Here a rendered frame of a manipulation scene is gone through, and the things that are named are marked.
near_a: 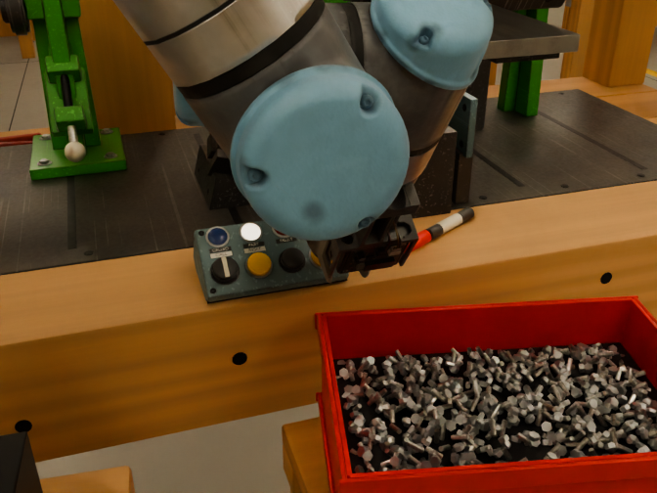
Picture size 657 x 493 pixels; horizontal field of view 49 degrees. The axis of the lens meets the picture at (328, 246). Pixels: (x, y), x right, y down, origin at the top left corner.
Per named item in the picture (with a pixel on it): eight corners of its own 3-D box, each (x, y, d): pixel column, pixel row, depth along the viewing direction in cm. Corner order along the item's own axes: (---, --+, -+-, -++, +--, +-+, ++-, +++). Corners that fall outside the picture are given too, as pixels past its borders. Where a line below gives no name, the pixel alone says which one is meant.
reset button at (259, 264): (273, 275, 74) (274, 269, 73) (249, 278, 74) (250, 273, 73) (267, 253, 75) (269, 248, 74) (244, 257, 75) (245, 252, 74)
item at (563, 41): (576, 63, 79) (581, 33, 77) (441, 74, 74) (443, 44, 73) (425, 2, 111) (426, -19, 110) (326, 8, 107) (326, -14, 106)
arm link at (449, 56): (355, -52, 43) (486, -48, 45) (324, 71, 53) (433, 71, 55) (379, 49, 40) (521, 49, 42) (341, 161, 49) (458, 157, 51)
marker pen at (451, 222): (463, 216, 91) (464, 204, 90) (474, 220, 90) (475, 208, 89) (398, 251, 83) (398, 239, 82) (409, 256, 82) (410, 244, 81)
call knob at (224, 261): (240, 281, 73) (240, 276, 72) (214, 285, 73) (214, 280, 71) (235, 258, 74) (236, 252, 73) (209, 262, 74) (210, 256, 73)
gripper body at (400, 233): (323, 282, 63) (351, 212, 53) (299, 199, 67) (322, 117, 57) (404, 268, 65) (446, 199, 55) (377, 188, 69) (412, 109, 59)
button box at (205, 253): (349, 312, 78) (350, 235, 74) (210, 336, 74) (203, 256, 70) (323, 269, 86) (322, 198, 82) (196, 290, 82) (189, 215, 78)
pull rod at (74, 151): (87, 163, 98) (80, 122, 95) (65, 166, 97) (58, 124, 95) (86, 150, 103) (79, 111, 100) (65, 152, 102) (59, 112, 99)
